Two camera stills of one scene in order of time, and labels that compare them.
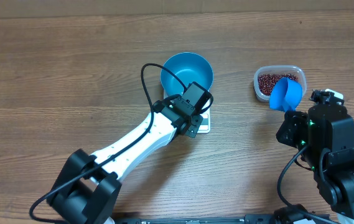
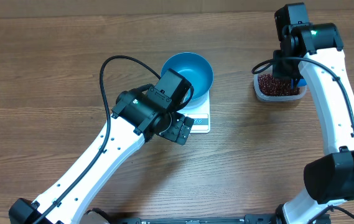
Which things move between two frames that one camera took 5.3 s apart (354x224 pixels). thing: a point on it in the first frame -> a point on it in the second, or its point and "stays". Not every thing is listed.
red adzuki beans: (266, 81) stays
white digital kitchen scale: (204, 127) stays
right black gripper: (293, 126) -> (278, 72)
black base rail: (247, 219) stays
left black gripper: (197, 121) -> (178, 133)
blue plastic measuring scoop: (285, 95) -> (302, 83)
